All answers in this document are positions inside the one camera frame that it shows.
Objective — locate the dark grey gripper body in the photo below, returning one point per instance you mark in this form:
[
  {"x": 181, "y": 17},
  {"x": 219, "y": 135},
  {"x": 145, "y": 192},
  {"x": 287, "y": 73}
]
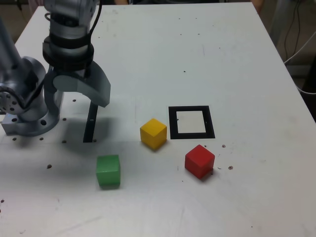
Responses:
[{"x": 74, "y": 73}]

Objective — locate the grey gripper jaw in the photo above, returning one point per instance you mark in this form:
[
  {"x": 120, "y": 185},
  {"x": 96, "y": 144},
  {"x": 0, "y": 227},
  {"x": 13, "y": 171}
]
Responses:
[
  {"x": 52, "y": 98},
  {"x": 98, "y": 84}
]

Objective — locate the yellow cube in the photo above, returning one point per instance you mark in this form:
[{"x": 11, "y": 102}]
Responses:
[{"x": 153, "y": 134}]

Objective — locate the green cube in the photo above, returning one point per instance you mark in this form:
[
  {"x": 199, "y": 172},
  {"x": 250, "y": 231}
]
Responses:
[{"x": 108, "y": 172}]

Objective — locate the red cube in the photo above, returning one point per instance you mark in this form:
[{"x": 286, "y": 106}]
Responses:
[{"x": 198, "y": 161}]

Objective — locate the black tape square outline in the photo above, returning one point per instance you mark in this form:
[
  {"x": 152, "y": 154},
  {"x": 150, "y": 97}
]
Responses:
[{"x": 172, "y": 123}]

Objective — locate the black tape strip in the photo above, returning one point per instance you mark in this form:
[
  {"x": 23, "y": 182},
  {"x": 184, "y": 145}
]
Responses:
[{"x": 89, "y": 123}]

